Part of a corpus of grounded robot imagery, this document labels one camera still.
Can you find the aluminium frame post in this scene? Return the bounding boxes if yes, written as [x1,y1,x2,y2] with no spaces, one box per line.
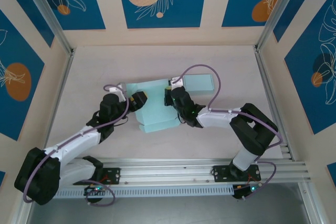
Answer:
[18,0,76,57]
[256,0,308,51]

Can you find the blue poster small orange dot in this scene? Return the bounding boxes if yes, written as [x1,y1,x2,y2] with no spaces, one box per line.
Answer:
[30,0,106,31]

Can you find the blue poster orange circle fern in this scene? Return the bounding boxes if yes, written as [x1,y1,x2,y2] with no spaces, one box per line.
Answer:
[222,0,293,28]

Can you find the slotted grey cable duct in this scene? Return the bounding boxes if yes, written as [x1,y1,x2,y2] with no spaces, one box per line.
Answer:
[52,185,236,200]

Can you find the blue poster orange oval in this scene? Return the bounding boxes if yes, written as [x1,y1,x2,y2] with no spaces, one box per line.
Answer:
[0,8,45,141]

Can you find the light blue paper box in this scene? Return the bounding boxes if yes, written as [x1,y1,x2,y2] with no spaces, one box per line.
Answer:
[125,79,179,133]
[183,73,215,95]

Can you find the grey metal sheet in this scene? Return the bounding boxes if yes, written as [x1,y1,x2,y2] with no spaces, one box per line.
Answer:
[25,182,316,224]

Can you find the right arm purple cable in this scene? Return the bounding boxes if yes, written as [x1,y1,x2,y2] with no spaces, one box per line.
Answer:
[174,63,284,201]

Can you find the aluminium mounting rail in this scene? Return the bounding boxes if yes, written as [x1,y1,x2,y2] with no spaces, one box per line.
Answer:
[22,157,312,189]

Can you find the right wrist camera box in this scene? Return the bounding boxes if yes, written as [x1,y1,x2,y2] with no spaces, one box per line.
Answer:
[169,77,186,88]

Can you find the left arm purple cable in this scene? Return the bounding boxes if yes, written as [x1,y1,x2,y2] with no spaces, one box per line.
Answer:
[23,83,130,206]

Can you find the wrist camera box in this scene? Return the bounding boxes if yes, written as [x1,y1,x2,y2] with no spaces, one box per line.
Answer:
[109,82,129,102]
[169,77,186,88]

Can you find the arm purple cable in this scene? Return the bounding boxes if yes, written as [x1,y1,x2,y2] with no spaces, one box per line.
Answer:
[23,83,130,206]
[174,63,284,201]

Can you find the blue poster dark circle flower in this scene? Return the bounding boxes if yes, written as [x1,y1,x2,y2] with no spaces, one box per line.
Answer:
[285,0,336,135]

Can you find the aluminium table side rail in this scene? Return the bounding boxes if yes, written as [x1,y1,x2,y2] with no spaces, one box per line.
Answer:
[253,45,295,162]
[41,50,76,158]

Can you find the blue poster large cream circle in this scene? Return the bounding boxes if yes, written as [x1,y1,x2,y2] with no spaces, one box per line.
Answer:
[115,0,209,29]

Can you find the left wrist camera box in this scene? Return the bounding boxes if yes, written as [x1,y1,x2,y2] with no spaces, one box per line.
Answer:
[109,82,129,102]

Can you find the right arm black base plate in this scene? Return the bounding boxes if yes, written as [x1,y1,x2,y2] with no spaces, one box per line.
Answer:
[212,165,262,183]

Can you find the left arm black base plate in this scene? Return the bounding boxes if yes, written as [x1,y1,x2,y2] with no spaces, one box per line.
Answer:
[72,167,122,185]

